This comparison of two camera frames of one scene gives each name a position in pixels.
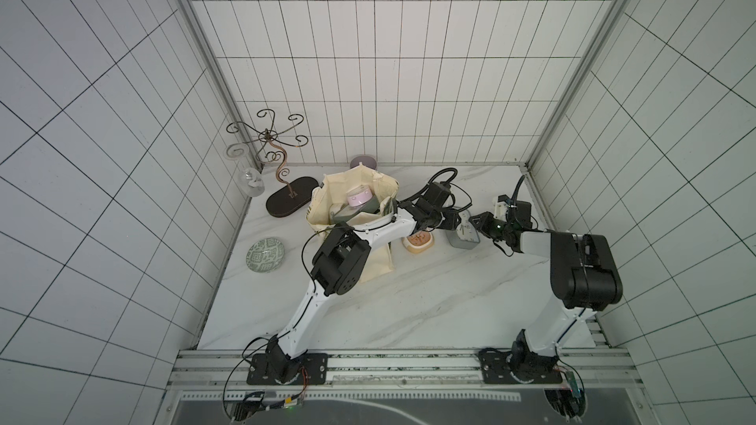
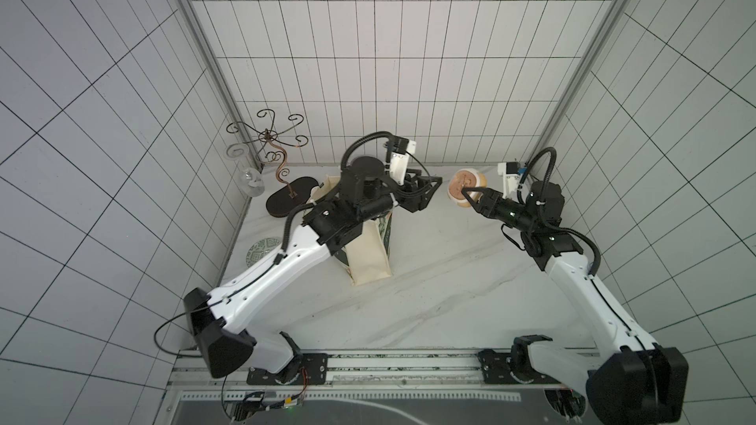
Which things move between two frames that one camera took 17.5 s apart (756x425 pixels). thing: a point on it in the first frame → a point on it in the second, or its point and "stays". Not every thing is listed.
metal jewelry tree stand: x=271 y=139 stays
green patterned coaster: x=265 y=255 stays
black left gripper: x=453 y=219 → x=421 y=202
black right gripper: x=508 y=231 → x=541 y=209
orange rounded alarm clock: x=418 y=241 → x=466 y=177
